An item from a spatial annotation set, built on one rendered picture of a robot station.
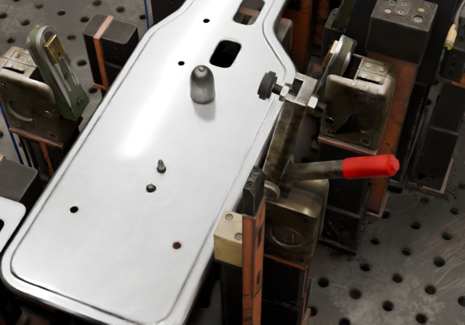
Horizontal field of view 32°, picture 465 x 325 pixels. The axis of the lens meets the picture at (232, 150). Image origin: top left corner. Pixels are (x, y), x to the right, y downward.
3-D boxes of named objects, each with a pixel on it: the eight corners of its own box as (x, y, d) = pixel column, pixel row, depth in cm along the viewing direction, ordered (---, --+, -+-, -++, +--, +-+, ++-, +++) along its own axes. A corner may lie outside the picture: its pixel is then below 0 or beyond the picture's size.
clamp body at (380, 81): (311, 197, 131) (331, 32, 101) (380, 220, 128) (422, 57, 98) (292, 244, 126) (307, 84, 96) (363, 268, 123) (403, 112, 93)
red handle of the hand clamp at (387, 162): (268, 153, 90) (397, 141, 80) (278, 166, 92) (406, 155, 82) (255, 182, 88) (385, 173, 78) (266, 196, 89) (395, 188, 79)
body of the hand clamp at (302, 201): (266, 296, 120) (274, 157, 92) (311, 312, 119) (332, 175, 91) (252, 332, 117) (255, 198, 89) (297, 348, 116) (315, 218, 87)
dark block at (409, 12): (346, 183, 132) (381, -13, 98) (388, 196, 131) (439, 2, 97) (337, 207, 129) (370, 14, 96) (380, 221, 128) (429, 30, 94)
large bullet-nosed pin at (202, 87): (196, 89, 107) (194, 54, 102) (219, 96, 106) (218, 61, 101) (187, 107, 105) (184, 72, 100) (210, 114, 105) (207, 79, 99)
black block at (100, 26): (113, 127, 140) (87, 1, 116) (170, 146, 137) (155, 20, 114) (91, 163, 135) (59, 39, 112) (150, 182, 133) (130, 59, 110)
